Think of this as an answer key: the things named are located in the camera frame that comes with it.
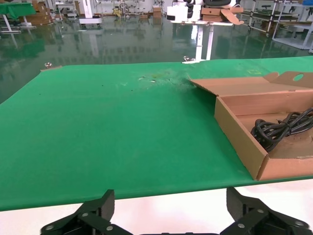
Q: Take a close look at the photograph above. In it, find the cardboard box with hole flap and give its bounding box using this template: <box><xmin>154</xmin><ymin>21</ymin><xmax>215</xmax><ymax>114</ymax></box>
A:
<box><xmin>187</xmin><ymin>70</ymin><xmax>313</xmax><ymax>181</ymax></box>

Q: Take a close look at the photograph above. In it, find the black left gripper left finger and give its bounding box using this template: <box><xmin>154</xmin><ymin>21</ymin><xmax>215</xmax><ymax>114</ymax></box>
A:
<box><xmin>40</xmin><ymin>189</ymin><xmax>133</xmax><ymax>235</ymax></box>

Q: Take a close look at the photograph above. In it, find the stack of cardboard boxes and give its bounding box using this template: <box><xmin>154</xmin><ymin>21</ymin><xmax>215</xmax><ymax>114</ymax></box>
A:
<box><xmin>19</xmin><ymin>0</ymin><xmax>53</xmax><ymax>25</ymax></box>

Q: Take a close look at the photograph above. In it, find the green table mat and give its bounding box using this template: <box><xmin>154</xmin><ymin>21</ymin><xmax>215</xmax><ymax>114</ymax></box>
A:
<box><xmin>0</xmin><ymin>55</ymin><xmax>313</xmax><ymax>212</ymax></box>

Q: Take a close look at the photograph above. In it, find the white machine base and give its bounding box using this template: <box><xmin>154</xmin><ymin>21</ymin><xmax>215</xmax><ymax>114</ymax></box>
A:
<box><xmin>78</xmin><ymin>0</ymin><xmax>103</xmax><ymax>24</ymax></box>

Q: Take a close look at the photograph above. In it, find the green covered table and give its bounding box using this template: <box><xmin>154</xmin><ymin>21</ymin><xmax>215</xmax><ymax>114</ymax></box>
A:
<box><xmin>0</xmin><ymin>2</ymin><xmax>37</xmax><ymax>34</ymax></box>

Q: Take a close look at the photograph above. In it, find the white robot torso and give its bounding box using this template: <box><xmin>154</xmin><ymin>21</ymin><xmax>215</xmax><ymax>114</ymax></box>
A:
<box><xmin>166</xmin><ymin>0</ymin><xmax>205</xmax><ymax>22</ymax></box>

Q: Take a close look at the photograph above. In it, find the black power cable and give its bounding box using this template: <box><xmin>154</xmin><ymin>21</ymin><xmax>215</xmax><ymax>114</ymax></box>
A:
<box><xmin>250</xmin><ymin>107</ymin><xmax>313</xmax><ymax>152</ymax></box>

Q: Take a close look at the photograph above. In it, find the silver metal binder clip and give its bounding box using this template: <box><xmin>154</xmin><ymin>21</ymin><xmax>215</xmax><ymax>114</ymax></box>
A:
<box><xmin>181</xmin><ymin>55</ymin><xmax>201</xmax><ymax>64</ymax></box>
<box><xmin>40</xmin><ymin>62</ymin><xmax>63</xmax><ymax>72</ymax></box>

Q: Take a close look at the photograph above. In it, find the white pedestal table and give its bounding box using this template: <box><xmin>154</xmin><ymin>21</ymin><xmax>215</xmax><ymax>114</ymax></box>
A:
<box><xmin>170</xmin><ymin>19</ymin><xmax>234</xmax><ymax>62</ymax></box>

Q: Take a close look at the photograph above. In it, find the open cardboard box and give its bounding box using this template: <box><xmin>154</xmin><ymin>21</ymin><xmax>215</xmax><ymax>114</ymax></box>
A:
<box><xmin>200</xmin><ymin>6</ymin><xmax>245</xmax><ymax>25</ymax></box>

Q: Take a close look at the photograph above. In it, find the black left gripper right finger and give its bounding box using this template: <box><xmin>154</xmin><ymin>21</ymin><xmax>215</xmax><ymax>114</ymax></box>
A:
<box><xmin>220</xmin><ymin>187</ymin><xmax>313</xmax><ymax>235</ymax></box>

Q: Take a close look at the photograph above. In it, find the white pipe frame rack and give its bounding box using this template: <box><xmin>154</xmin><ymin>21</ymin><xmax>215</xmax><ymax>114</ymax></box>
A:
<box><xmin>271</xmin><ymin>0</ymin><xmax>313</xmax><ymax>53</ymax></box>

